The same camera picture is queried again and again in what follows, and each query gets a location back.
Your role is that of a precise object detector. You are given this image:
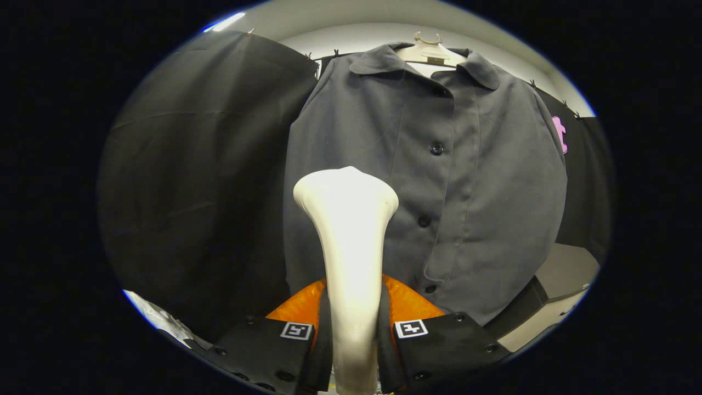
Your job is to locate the narrow ceiling light panel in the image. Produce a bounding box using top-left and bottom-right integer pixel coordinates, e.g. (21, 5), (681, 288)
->
(203, 12), (246, 32)

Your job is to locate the white garment steamer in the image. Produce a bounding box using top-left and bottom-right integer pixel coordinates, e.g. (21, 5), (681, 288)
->
(293, 166), (399, 395)

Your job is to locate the white crumpled sheet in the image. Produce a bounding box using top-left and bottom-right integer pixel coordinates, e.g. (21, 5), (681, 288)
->
(123, 290), (194, 347)

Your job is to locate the beige mannequin torso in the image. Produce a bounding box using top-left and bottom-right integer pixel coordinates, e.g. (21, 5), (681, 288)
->
(395, 32), (467, 77)

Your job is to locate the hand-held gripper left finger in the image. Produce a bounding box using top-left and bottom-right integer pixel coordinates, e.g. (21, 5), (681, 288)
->
(208, 277), (335, 395)

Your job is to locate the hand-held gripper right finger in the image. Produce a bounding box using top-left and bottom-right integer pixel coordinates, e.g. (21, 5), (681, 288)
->
(377, 274), (512, 394)

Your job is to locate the black backdrop cloth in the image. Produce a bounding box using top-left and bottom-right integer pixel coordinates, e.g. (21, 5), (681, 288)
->
(98, 30), (612, 341)

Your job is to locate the grey button shirt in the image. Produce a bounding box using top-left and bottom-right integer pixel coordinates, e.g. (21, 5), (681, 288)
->
(282, 43), (568, 325)

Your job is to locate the grey cabinet with dark top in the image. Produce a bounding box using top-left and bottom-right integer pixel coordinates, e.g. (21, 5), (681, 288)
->
(483, 243), (600, 352)

